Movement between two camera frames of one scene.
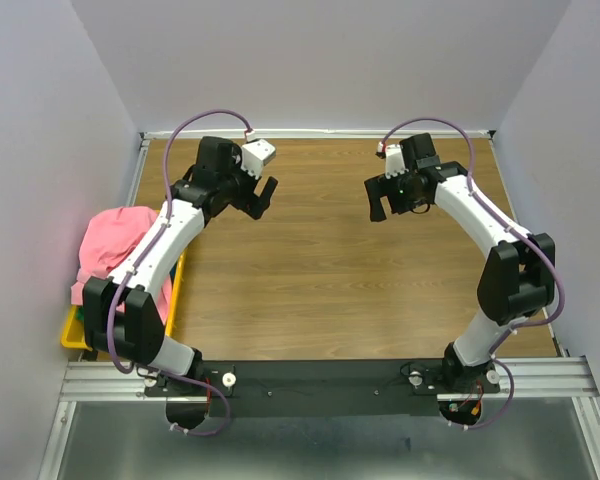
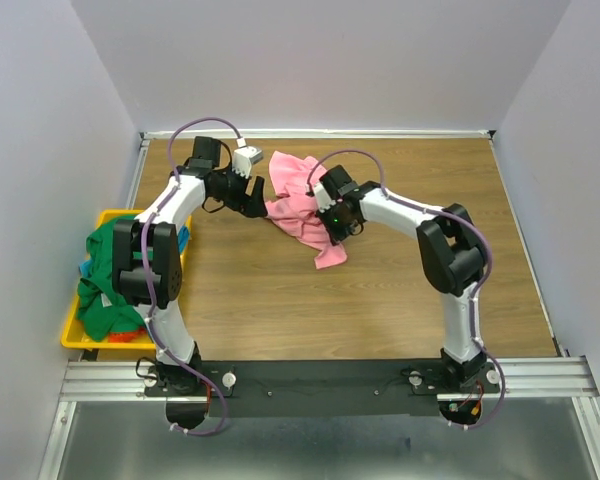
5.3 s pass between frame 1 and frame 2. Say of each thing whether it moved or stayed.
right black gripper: moved
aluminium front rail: stayed
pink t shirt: moved
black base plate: stayed
